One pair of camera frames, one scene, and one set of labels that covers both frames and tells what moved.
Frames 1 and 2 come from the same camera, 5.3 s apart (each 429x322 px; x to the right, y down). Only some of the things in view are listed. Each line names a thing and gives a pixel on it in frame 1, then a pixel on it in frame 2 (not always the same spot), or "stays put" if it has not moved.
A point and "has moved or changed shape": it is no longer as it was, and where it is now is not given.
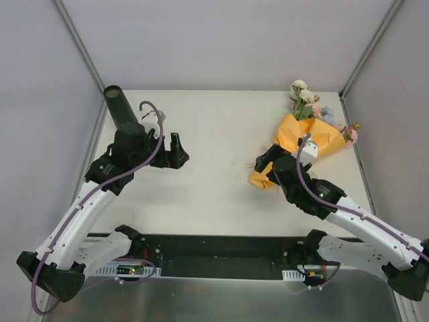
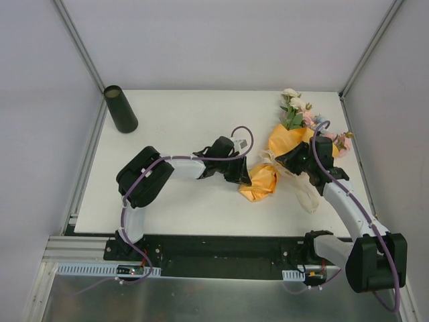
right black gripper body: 271,160 -> 286,161
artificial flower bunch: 303,104 -> 295,115
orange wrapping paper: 328,137 has moved or changed shape
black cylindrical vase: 123,117 stays put
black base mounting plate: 233,256 stays put
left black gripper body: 164,155 -> 240,171
